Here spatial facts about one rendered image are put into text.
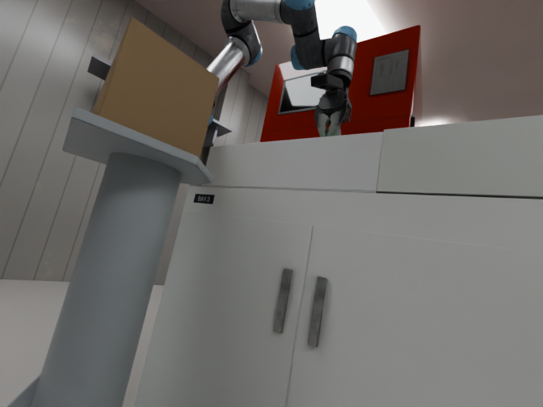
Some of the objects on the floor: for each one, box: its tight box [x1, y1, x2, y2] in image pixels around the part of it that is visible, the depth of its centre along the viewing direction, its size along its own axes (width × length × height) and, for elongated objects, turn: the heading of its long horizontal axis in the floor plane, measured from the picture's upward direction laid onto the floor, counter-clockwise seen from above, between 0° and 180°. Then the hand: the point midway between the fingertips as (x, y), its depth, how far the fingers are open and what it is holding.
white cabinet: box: [133, 187, 543, 407], centre depth 78 cm, size 64×96×82 cm, turn 104°
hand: (326, 139), depth 67 cm, fingers closed
